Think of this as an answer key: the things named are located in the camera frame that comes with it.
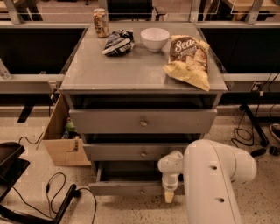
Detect black chair base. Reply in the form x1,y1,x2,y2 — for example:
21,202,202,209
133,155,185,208
0,141,81,224

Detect grey drawer cabinet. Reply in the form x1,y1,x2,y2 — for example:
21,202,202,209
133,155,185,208
59,21,228,197

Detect white bowl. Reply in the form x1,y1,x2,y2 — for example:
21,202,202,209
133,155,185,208
141,28,170,52

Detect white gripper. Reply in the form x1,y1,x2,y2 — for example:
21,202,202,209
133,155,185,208
162,176,179,204

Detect cardboard box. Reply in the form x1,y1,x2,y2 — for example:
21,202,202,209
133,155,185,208
42,94,91,166

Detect green bottle in box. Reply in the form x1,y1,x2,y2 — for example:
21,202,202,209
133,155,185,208
65,117,76,132

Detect grey drawer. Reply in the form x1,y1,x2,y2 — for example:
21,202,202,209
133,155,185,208
87,160,186,197
69,108,217,134
83,143,189,161

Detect golden drink can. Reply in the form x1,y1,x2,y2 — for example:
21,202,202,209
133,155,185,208
93,8,109,38

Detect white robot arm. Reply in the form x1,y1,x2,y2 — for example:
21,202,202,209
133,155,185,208
157,139,257,224

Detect black desk leg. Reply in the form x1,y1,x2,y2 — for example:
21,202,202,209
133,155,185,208
240,104,269,147

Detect grey middle drawer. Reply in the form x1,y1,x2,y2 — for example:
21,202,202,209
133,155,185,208
83,143,189,161

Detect grey top drawer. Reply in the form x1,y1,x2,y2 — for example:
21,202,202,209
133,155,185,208
69,108,217,134

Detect grey bottom drawer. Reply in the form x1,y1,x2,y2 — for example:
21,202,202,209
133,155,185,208
87,160,186,197

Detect black power adapter cable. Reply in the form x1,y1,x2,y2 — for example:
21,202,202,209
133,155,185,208
230,110,267,158

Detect dark blue snack bag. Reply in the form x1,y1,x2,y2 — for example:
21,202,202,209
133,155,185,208
101,30,135,56

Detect yellow chip bag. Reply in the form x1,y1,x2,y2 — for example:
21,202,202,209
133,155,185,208
163,35,210,91

